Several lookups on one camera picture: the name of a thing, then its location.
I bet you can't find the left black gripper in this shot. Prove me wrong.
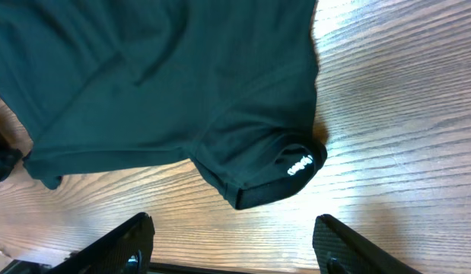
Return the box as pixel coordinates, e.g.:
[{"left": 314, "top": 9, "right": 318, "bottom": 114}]
[{"left": 0, "top": 133, "right": 23, "bottom": 182}]

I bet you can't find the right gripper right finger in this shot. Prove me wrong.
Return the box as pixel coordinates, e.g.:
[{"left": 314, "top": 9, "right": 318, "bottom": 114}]
[{"left": 312, "top": 214, "right": 420, "bottom": 274}]

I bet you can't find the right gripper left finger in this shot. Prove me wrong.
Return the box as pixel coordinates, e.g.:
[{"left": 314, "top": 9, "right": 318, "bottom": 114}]
[{"left": 49, "top": 212, "right": 155, "bottom": 274}]

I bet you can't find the black t-shirt with logo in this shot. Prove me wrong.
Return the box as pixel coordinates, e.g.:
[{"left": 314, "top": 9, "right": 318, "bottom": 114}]
[{"left": 0, "top": 0, "right": 327, "bottom": 210}]

